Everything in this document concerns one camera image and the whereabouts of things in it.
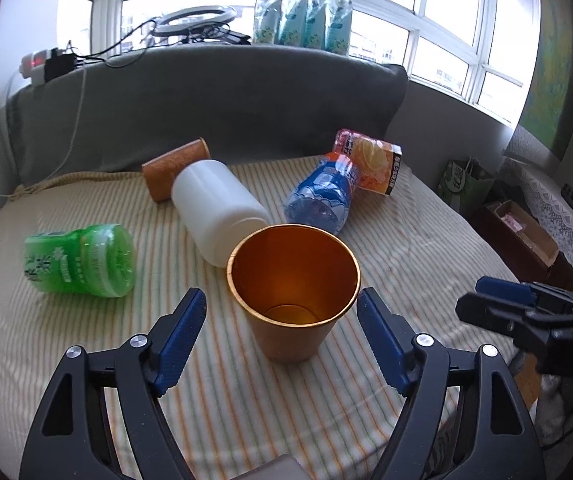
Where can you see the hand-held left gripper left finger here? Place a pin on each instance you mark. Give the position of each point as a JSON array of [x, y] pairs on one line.
[[181, 332]]

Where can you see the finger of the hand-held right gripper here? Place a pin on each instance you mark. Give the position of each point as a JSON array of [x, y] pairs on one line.
[[496, 317], [504, 290]]

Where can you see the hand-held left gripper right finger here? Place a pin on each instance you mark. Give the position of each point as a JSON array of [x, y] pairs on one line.
[[381, 332]]

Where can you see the orange metal cup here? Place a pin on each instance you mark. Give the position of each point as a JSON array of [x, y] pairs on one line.
[[166, 175], [286, 340]]

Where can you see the brown cardboard box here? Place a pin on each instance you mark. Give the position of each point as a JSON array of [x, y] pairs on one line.
[[526, 237]]

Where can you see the white lace cloth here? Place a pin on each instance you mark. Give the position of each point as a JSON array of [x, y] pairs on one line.
[[551, 205]]

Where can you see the green paper bag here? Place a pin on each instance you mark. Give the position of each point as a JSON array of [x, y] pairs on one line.
[[464, 190]]

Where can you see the green plastic container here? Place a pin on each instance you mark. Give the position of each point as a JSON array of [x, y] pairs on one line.
[[81, 265]]

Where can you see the white plastic bottle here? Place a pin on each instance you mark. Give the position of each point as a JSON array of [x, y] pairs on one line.
[[211, 202]]

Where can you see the blue water bottle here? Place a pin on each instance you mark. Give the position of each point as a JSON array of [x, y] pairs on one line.
[[319, 200]]

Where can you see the orange snack box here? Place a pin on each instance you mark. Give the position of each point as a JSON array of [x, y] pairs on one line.
[[374, 162]]

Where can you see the grey sofa backrest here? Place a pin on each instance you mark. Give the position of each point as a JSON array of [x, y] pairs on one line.
[[241, 105]]

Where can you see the black power adapter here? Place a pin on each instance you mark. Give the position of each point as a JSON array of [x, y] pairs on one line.
[[59, 64]]

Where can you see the white power strip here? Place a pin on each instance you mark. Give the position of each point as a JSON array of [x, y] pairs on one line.
[[34, 67]]

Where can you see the wall poster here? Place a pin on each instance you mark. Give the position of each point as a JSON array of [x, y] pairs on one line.
[[551, 75]]

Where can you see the white window frame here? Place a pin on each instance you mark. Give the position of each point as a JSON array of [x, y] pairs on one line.
[[419, 20]]

